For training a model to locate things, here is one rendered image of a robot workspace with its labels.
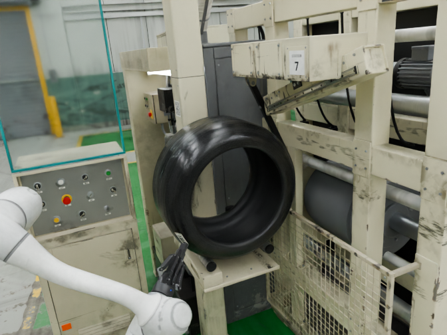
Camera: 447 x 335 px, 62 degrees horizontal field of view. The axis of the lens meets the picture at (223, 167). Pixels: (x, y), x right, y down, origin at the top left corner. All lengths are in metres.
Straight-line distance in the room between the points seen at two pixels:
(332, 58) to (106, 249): 1.55
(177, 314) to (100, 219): 1.18
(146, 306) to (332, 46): 1.00
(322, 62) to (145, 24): 9.47
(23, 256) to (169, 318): 0.45
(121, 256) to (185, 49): 1.20
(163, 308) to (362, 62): 0.96
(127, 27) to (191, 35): 8.86
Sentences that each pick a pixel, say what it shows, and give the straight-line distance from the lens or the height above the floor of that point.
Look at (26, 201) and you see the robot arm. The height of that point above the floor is 1.35.
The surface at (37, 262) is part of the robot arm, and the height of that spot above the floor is 1.22.
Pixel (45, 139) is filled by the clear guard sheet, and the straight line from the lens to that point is 2.04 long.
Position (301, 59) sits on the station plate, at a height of 1.71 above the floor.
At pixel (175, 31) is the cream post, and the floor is 1.85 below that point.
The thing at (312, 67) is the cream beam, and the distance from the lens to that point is 1.30.
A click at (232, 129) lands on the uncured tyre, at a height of 1.46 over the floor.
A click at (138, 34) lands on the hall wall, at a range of 10.61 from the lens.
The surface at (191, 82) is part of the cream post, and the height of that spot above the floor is 1.63.
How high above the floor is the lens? 1.76
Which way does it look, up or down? 18 degrees down
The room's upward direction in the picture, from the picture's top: 5 degrees counter-clockwise
